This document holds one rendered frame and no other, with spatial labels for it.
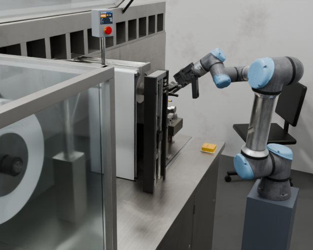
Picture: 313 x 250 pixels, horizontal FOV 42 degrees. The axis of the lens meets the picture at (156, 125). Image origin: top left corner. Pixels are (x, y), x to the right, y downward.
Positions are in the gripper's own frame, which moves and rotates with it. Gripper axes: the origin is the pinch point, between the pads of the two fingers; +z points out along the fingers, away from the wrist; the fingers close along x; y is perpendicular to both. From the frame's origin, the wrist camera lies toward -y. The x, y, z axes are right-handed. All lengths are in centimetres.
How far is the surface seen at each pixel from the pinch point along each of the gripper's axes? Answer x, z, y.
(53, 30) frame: 47, 5, 52
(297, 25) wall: -203, -48, -16
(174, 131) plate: -8.8, 15.7, -18.0
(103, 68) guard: 102, -36, 16
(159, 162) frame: 34.5, 8.8, -22.5
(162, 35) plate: -80, 16, 38
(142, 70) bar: 34.2, -11.6, 16.0
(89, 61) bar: 33.9, 7.8, 34.4
